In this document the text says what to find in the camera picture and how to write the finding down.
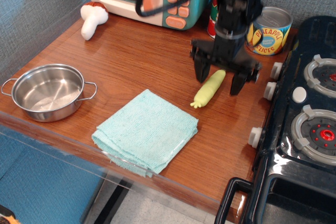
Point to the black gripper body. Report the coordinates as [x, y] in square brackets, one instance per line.
[227, 52]

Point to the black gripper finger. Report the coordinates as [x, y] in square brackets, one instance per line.
[238, 82]
[201, 69]

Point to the yellow-green toy spoon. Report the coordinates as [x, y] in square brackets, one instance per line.
[208, 90]

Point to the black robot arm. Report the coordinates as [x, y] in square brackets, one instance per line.
[236, 16]

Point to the light blue folded towel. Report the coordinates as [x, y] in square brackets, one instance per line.
[145, 134]

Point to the tomato sauce can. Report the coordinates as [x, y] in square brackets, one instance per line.
[212, 19]

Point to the pineapple slices can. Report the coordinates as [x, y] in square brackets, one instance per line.
[267, 35]

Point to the black toy stove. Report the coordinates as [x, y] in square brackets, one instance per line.
[294, 168]

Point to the plush toy mushroom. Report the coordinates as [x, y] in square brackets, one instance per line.
[93, 14]

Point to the stainless steel pot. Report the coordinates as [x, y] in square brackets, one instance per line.
[50, 92]

